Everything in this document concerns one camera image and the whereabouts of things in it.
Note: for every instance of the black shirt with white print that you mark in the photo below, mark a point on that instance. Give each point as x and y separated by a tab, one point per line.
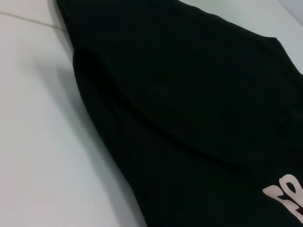
165	118

